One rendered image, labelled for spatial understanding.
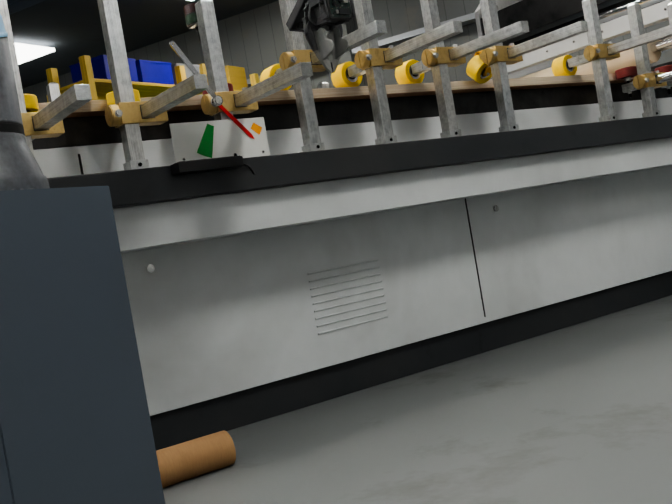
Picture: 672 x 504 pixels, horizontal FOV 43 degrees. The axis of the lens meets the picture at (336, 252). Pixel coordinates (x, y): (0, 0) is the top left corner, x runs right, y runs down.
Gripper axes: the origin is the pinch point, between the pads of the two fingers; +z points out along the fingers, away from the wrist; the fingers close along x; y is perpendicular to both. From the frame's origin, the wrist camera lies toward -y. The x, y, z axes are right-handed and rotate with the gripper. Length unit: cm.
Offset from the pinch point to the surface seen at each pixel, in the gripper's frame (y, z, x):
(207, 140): -39.2, 7.3, -11.0
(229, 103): -39.2, -1.3, -3.2
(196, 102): -56, -5, -4
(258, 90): -27.3, -1.7, -1.6
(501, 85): -40, -2, 94
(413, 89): -56, -6, 72
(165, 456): -28, 76, -40
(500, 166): -42, 23, 89
